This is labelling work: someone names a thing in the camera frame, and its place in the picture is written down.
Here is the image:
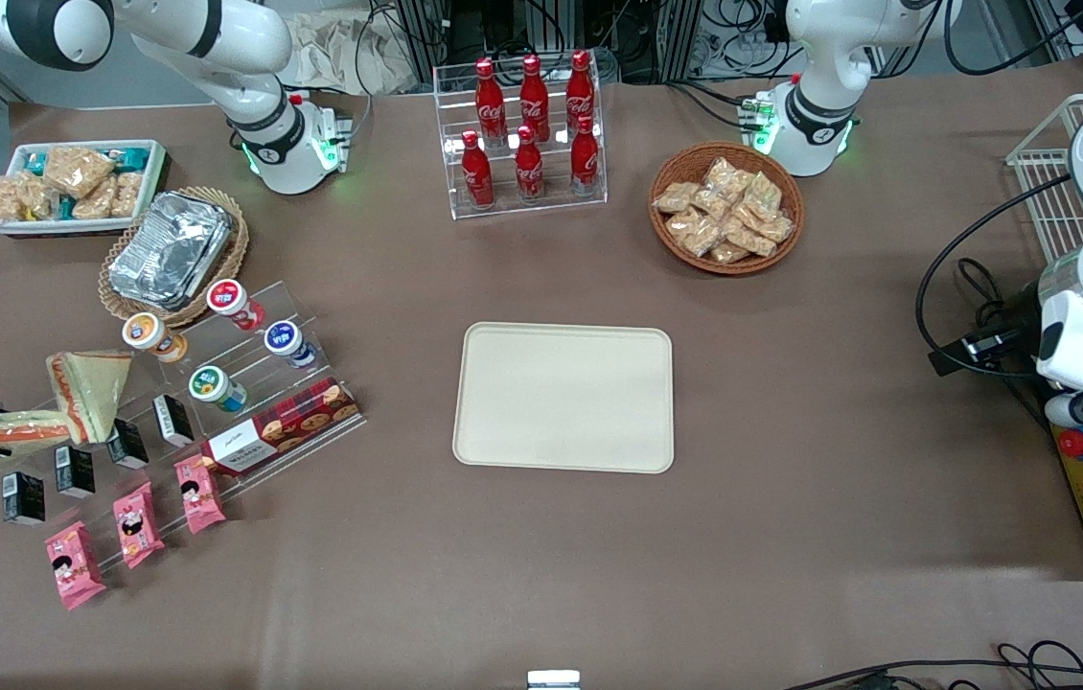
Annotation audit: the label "triangle sandwich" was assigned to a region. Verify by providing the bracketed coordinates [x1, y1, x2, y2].
[0, 408, 74, 457]
[45, 349, 136, 446]

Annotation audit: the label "beige rectangular tray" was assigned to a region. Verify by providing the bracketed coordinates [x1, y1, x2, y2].
[451, 321, 676, 475]

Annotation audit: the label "small black carton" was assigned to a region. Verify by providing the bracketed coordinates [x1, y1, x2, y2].
[104, 418, 150, 472]
[55, 445, 98, 500]
[2, 471, 47, 527]
[152, 393, 196, 449]

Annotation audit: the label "pink snack packet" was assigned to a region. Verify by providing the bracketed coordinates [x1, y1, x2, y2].
[173, 453, 228, 536]
[44, 520, 108, 611]
[111, 480, 166, 570]

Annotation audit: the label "orange-lid yogurt cup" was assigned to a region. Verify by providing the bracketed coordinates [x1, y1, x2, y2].
[121, 311, 189, 364]

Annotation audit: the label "clear acrylic stepped display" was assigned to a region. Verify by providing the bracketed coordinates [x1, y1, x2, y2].
[0, 279, 371, 549]

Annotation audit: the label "green-lid yogurt cup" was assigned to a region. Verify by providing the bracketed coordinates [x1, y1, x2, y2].
[188, 364, 249, 415]

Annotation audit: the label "silver foil container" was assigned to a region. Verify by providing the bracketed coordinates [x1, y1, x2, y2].
[107, 191, 235, 311]

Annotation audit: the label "red-lid yogurt cup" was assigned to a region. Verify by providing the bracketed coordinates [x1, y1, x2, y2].
[206, 278, 267, 333]

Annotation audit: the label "white rectangular snack bin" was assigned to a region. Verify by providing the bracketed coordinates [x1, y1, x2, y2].
[0, 139, 169, 238]

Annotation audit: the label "oval tan wicker basket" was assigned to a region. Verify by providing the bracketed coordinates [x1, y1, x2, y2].
[98, 186, 251, 330]

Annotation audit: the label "red plaid cookie box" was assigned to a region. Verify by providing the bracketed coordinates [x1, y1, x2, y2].
[200, 376, 363, 478]

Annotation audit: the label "blue-lid yogurt cup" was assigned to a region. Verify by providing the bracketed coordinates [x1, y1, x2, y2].
[263, 320, 318, 371]

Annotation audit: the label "brown table cover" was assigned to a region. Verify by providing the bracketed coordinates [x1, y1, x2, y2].
[0, 53, 1083, 690]

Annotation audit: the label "round brown wicker basket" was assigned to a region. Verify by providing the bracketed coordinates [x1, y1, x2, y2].
[648, 142, 806, 278]

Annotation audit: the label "crumpled beige cloth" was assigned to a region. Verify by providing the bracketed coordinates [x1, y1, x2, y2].
[287, 11, 421, 98]

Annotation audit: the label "red cola bottle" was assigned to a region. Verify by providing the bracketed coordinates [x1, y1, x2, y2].
[569, 114, 602, 198]
[565, 49, 596, 133]
[518, 54, 551, 143]
[513, 125, 546, 203]
[460, 129, 496, 209]
[474, 58, 508, 147]

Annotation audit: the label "clear acrylic bottle rack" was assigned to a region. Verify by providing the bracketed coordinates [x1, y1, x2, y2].
[432, 52, 610, 222]

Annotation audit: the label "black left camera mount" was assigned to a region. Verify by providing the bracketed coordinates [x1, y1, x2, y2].
[929, 322, 1043, 378]

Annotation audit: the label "black left camera cable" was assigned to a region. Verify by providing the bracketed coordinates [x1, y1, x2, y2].
[914, 171, 1079, 380]

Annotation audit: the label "white wire rack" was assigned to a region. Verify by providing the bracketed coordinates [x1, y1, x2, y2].
[1005, 92, 1083, 263]

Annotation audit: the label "grey metal frame bar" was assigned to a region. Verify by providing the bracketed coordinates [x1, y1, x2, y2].
[0, 57, 32, 107]

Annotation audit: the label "black floor cables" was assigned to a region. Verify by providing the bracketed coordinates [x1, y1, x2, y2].
[779, 639, 1083, 690]

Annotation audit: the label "aluminium frame with cables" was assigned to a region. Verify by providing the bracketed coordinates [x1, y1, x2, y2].
[396, 0, 698, 84]

